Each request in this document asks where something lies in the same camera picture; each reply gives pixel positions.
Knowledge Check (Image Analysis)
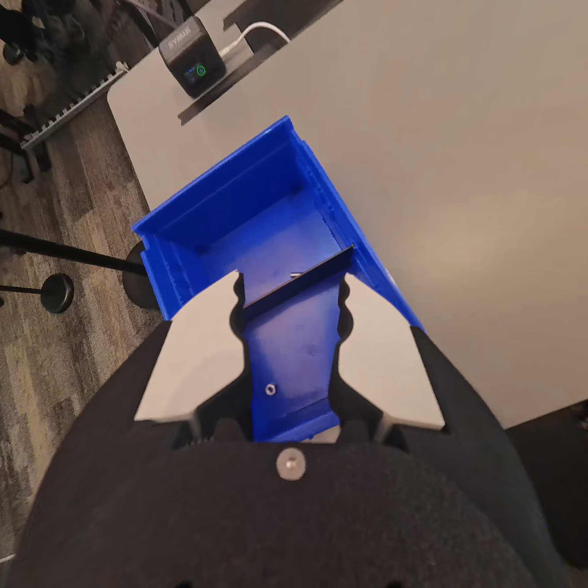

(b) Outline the black bin divider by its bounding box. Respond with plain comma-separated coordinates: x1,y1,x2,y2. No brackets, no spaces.
243,245,356,322

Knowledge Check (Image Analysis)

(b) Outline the black power station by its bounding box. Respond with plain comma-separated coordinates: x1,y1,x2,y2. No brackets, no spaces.
158,15,227,98

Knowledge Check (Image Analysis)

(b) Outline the black round-base floor stand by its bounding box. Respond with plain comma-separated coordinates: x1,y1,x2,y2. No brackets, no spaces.
0,273,74,314

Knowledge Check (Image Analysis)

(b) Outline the white charging cable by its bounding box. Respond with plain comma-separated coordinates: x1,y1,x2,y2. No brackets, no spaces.
220,24,291,58

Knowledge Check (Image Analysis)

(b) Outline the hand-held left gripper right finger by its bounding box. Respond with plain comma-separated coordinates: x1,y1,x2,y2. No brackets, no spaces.
327,272,446,443

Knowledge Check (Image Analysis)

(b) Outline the blue plastic bin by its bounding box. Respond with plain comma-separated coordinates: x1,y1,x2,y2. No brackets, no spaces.
132,116,425,444

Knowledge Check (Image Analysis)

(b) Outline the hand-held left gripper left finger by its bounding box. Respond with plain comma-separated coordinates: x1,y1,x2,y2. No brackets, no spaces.
133,271,254,443

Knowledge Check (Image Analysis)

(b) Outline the black marker sign stand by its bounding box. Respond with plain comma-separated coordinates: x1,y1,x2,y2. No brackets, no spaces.
0,229,159,309

